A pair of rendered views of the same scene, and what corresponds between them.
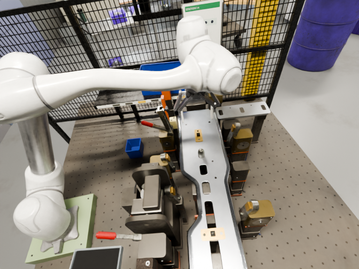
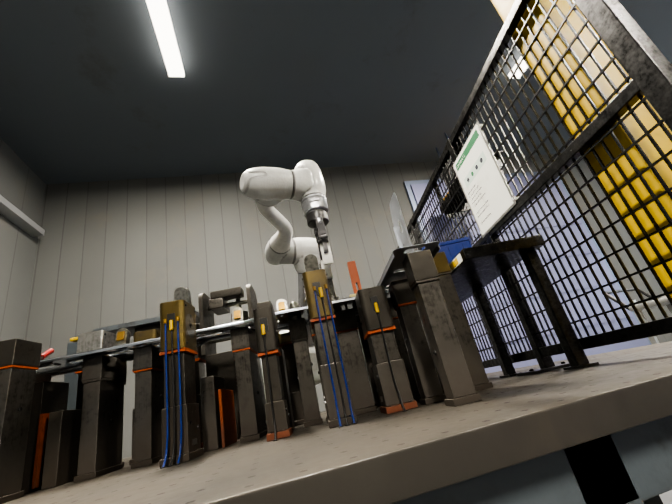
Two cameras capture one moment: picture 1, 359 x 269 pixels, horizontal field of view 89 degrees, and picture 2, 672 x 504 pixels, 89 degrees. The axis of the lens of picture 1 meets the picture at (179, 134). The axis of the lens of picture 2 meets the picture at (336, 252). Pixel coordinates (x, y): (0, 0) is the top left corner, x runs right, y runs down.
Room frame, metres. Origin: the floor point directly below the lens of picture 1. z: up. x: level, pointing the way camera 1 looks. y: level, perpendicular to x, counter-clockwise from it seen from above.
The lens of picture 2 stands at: (0.43, -1.12, 0.76)
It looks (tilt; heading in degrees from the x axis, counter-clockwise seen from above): 22 degrees up; 78
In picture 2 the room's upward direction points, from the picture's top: 13 degrees counter-clockwise
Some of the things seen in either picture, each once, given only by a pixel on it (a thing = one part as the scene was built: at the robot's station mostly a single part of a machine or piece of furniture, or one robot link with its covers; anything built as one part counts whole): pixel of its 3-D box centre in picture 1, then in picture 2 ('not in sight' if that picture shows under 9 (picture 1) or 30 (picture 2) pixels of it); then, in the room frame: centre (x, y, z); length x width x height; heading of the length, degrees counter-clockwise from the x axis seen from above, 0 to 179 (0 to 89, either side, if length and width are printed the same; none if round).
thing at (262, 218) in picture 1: (255, 222); (177, 377); (0.19, -0.24, 0.87); 0.12 x 0.07 x 0.35; 84
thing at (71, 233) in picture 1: (58, 229); not in sight; (0.35, 0.71, 0.79); 0.22 x 0.18 x 0.06; 13
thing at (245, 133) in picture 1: (240, 153); (327, 344); (0.54, -0.31, 0.87); 0.12 x 0.07 x 0.35; 84
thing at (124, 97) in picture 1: (162, 89); (446, 295); (1.07, 0.06, 1.02); 0.90 x 0.22 x 0.03; 84
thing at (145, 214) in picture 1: (160, 214); (234, 359); (0.27, 0.14, 0.95); 0.18 x 0.13 x 0.49; 174
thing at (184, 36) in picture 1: (194, 44); (306, 181); (0.60, -0.10, 1.47); 0.13 x 0.11 x 0.16; 15
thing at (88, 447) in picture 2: not in sight; (102, 413); (-0.06, -0.03, 0.84); 0.12 x 0.05 x 0.29; 84
